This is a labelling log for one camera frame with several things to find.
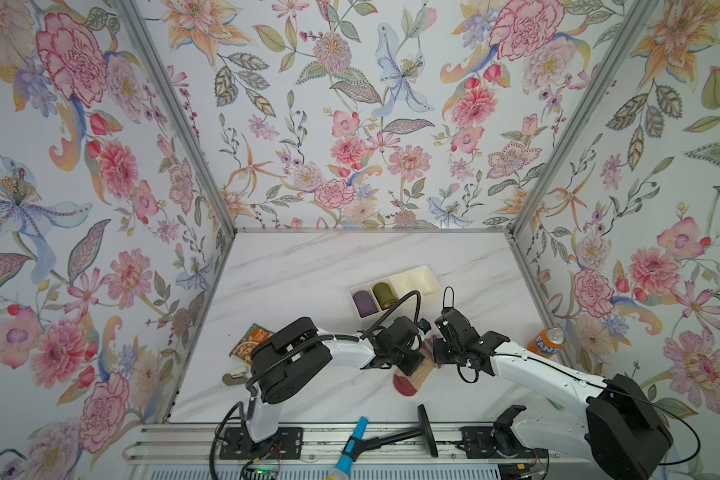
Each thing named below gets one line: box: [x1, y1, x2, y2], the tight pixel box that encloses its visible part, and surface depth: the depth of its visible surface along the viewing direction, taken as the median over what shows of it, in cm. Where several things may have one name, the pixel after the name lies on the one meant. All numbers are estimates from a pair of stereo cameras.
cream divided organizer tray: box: [348, 265, 443, 319], surface depth 102 cm
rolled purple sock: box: [352, 290, 379, 318], surface depth 97 cm
